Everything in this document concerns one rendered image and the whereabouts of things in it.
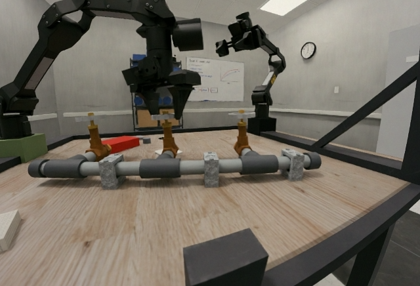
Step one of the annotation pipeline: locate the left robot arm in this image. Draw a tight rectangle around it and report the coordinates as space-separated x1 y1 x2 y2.
0 0 203 140

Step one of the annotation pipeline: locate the black diagonal bar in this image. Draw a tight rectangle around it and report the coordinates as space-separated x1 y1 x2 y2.
312 49 420 185

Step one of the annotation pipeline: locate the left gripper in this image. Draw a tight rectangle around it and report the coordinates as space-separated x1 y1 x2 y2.
130 49 201 120

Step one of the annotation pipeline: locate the short grey cylinder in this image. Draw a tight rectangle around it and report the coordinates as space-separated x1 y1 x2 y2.
142 137 151 144

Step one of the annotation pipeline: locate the red rectangular block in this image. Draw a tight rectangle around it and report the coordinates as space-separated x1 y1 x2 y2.
102 136 140 154

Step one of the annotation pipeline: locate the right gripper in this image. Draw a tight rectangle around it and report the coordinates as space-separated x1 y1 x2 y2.
215 29 262 57

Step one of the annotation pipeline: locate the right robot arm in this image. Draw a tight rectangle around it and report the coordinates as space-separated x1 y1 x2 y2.
228 12 286 118

